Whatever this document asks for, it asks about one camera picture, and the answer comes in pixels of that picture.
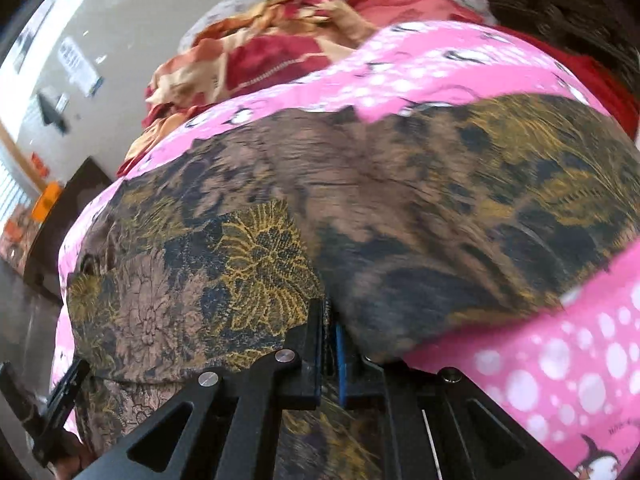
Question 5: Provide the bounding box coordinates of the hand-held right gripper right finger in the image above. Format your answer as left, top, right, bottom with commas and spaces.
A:
335, 321, 578, 480

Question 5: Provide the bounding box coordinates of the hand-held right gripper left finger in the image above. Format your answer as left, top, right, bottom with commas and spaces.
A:
75, 299, 326, 480

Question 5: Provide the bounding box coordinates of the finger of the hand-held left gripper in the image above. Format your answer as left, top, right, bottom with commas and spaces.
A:
32, 359, 92, 466

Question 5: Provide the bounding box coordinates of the brown floral garment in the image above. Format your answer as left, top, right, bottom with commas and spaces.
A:
65, 92, 640, 480

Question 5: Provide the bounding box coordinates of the dark wooden board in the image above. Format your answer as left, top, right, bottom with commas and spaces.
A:
22, 157, 113, 306

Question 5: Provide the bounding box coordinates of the orange box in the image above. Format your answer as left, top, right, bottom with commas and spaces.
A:
30, 182, 63, 221

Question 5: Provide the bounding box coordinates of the red and gold floral cloth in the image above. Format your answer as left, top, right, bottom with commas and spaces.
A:
117, 0, 381, 176

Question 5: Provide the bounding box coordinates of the pink penguin blanket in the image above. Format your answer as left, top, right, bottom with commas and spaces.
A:
50, 20, 640, 480

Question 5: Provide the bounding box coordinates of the salmon red cloth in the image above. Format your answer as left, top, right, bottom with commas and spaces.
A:
350, 0, 481, 26

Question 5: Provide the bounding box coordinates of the dark carved wooden headboard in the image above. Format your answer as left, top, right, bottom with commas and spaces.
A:
455, 0, 640, 111

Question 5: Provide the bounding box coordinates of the black wall fixture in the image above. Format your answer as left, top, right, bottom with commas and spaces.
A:
37, 87, 71, 133

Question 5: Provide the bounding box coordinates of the white wall poster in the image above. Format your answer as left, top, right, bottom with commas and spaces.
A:
57, 37, 103, 98

